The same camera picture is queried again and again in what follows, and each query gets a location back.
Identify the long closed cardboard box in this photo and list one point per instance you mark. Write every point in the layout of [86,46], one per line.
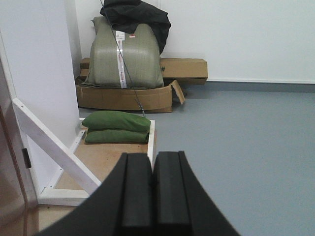
[149,73]

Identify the thin grey metal rod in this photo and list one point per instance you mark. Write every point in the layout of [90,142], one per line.
[122,68]

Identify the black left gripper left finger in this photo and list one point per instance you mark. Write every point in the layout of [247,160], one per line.
[121,206]

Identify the white wooden door frame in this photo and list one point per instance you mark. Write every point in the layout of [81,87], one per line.
[40,54]

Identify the black jacket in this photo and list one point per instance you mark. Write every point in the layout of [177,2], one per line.
[126,15]

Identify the green sandbag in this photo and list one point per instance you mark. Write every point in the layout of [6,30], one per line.
[116,120]
[116,136]

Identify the upper green sandbag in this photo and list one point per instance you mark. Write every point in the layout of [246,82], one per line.
[116,120]

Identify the lower green sandbag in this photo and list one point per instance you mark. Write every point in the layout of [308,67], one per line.
[116,136]

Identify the open flat cardboard box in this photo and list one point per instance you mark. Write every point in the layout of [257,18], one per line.
[157,100]

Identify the olive woven sack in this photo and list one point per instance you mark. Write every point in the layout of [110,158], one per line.
[140,45]

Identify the plywood base board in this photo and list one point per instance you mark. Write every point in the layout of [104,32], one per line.
[98,164]

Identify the white wooden edge rail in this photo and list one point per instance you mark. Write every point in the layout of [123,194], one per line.
[151,150]

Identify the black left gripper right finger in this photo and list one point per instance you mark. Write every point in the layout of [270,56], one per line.
[182,206]

